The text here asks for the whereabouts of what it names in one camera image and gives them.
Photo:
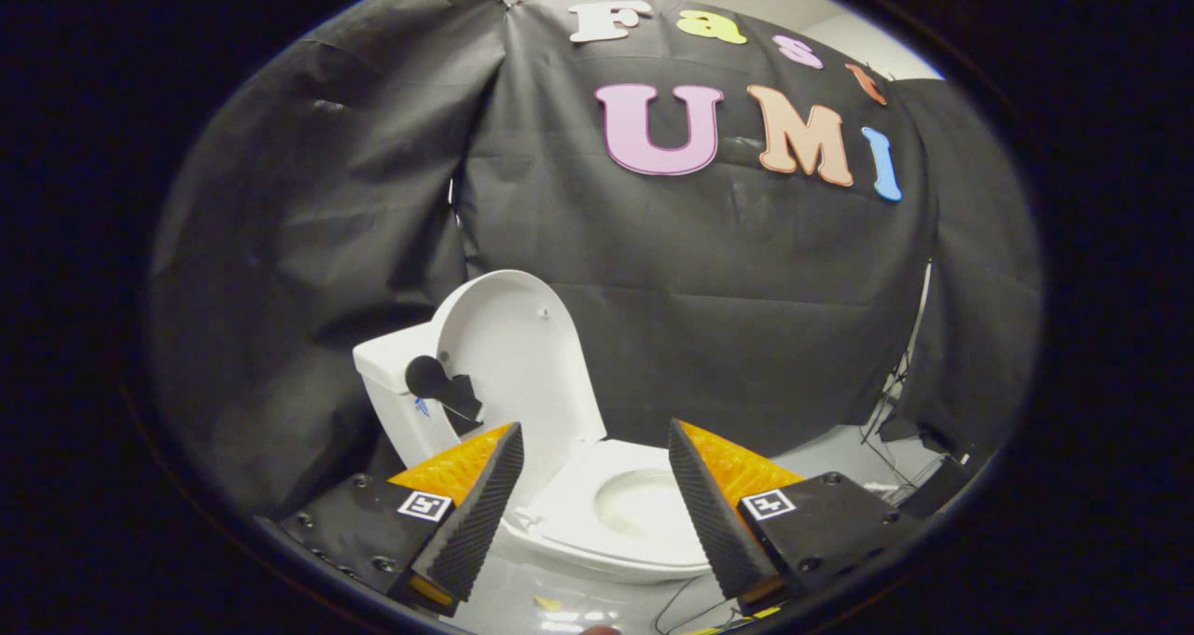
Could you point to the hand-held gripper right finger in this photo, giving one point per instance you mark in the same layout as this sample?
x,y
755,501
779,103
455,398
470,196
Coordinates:
x,y
704,514

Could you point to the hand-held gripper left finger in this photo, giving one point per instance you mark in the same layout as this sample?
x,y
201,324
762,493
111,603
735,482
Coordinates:
x,y
485,504

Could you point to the white toilet lid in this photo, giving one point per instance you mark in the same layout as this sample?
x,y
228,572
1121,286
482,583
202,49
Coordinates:
x,y
522,355

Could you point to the white toilet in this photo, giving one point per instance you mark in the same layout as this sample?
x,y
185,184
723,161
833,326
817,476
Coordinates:
x,y
578,528

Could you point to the yellow floor tape mark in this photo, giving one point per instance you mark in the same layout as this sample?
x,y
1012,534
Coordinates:
x,y
548,603

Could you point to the black round-headed fitting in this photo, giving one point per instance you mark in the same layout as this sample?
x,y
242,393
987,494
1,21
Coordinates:
x,y
429,377

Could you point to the black box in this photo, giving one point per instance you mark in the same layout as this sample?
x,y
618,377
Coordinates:
x,y
937,490

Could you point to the black backdrop cloth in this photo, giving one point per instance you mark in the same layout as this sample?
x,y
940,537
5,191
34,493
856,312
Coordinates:
x,y
700,271

